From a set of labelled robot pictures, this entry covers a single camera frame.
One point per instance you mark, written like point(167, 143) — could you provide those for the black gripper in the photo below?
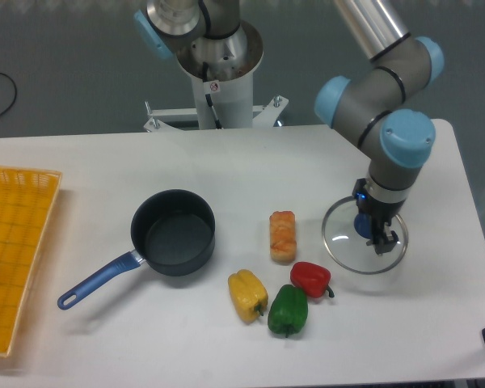
point(376, 211)

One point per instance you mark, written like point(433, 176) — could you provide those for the glass lid blue knob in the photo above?
point(349, 243)

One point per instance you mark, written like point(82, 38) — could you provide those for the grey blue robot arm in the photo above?
point(369, 113)

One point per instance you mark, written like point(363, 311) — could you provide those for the red toy bell pepper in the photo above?
point(313, 279)

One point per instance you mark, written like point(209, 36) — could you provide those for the toy bread loaf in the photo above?
point(282, 234)

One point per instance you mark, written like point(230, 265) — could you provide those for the green toy bell pepper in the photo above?
point(289, 311)

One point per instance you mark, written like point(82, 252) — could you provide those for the yellow toy bell pepper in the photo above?
point(248, 295)

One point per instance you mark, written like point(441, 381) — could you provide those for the yellow plastic basket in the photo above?
point(27, 197)

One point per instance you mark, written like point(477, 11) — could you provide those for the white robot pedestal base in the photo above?
point(222, 78)

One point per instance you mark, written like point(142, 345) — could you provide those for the dark saucepan blue handle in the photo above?
point(172, 231)

